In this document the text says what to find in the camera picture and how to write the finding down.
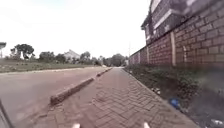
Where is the red brick path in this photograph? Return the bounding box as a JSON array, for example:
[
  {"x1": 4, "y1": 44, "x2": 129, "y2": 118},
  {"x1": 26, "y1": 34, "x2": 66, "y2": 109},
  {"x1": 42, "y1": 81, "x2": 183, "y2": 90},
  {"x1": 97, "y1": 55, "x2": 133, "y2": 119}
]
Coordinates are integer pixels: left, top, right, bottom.
[{"x1": 33, "y1": 67, "x2": 201, "y2": 128}]

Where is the grey asphalt road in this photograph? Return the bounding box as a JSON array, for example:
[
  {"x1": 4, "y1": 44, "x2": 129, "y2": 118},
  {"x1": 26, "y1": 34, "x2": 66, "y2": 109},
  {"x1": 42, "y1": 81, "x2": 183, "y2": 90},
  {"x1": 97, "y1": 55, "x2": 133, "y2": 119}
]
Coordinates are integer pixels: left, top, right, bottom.
[{"x1": 0, "y1": 66, "x2": 108, "y2": 128}]

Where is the brick building with pale bands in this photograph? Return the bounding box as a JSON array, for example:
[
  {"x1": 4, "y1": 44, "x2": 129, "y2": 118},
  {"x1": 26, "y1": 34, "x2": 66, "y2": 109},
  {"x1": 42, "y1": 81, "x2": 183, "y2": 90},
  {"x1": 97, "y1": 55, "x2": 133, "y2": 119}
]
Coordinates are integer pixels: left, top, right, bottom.
[{"x1": 140, "y1": 0, "x2": 208, "y2": 44}]

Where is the brown brick wall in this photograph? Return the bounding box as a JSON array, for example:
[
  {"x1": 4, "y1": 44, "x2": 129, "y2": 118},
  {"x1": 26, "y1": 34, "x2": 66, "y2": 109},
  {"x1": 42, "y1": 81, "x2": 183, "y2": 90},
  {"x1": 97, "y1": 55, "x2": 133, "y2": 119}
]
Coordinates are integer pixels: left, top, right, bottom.
[{"x1": 128, "y1": 0, "x2": 224, "y2": 68}]

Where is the blue litter piece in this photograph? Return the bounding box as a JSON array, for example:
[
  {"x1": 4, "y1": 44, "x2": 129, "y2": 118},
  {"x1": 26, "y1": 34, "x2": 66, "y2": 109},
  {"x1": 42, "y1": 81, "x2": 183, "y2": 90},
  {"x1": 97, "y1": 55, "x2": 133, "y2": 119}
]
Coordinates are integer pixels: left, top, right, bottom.
[{"x1": 168, "y1": 97, "x2": 183, "y2": 110}]

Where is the concrete path edging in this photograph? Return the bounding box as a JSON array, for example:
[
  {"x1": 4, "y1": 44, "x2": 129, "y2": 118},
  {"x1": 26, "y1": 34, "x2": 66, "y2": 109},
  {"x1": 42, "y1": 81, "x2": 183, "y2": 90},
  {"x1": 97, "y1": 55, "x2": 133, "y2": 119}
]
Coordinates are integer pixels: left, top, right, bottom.
[{"x1": 121, "y1": 68, "x2": 201, "y2": 128}]

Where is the grass and dirt verge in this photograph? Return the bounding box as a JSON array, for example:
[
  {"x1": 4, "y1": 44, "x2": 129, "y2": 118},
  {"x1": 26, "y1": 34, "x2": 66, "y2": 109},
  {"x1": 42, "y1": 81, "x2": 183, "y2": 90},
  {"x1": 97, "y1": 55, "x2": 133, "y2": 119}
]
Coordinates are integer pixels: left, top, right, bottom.
[{"x1": 124, "y1": 63, "x2": 224, "y2": 128}]

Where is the grass strip beyond road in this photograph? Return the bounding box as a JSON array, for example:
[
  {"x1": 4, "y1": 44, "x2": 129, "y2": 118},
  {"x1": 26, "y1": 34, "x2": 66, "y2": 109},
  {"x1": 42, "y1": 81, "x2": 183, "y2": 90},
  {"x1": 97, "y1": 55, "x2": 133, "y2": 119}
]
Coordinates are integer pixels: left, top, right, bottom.
[{"x1": 0, "y1": 59, "x2": 98, "y2": 74}]

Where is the building with pale roof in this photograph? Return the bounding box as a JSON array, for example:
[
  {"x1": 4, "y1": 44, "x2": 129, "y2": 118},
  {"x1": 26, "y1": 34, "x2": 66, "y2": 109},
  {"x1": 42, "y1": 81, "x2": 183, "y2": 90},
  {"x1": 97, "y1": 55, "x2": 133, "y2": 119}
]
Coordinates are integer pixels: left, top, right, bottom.
[{"x1": 63, "y1": 49, "x2": 81, "y2": 62}]

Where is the row of concrete kerb blocks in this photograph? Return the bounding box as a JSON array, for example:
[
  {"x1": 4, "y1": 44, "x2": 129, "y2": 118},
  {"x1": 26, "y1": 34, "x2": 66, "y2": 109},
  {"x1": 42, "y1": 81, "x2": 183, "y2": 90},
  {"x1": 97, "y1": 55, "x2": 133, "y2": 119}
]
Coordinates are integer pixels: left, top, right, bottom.
[{"x1": 49, "y1": 67, "x2": 114, "y2": 107}]

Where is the row of trees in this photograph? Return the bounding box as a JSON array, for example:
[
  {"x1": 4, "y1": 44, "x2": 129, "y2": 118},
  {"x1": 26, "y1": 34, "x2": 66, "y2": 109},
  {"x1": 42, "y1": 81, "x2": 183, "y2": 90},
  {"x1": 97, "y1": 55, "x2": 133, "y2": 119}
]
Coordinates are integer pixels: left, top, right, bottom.
[{"x1": 9, "y1": 43, "x2": 128, "y2": 67}]

